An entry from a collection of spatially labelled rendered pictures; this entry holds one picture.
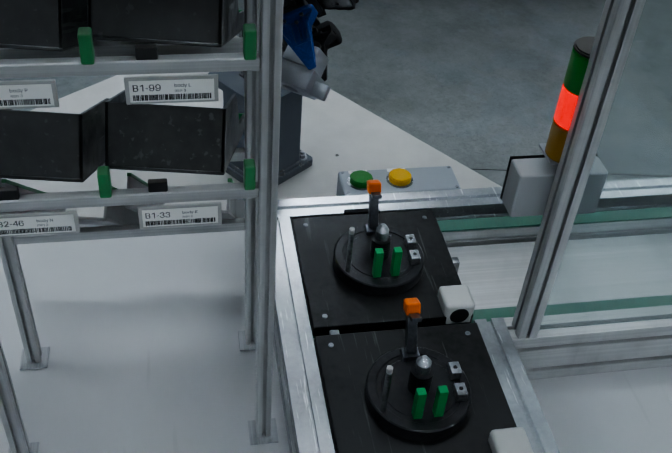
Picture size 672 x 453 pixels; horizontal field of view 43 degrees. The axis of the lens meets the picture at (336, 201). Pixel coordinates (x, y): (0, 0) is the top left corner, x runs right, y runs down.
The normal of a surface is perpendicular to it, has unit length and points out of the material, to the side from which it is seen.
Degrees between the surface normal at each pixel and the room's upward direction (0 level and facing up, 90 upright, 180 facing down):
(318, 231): 0
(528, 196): 90
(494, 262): 0
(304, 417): 0
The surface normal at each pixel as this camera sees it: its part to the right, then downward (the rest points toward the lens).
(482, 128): 0.07, -0.77
